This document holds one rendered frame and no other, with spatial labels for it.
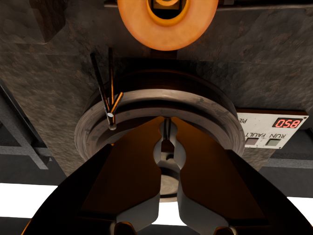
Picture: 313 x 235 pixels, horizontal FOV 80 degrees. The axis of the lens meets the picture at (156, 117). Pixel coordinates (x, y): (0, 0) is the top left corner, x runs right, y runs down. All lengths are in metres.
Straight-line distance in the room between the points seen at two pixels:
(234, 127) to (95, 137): 0.34
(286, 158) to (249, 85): 5.73
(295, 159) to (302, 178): 3.45
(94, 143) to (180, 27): 0.34
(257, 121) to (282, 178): 8.70
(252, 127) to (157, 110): 0.41
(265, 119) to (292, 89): 0.11
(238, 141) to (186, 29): 0.32
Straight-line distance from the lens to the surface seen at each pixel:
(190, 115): 0.41
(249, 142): 0.78
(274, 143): 0.82
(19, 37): 0.40
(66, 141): 0.87
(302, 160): 6.55
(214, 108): 0.43
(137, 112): 0.40
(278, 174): 9.38
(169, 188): 0.52
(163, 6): 0.45
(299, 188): 9.50
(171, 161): 0.40
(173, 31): 0.35
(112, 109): 0.32
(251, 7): 0.43
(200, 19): 0.35
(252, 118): 0.68
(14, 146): 6.52
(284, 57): 0.53
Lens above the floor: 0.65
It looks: 46 degrees up
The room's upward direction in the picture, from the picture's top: 178 degrees counter-clockwise
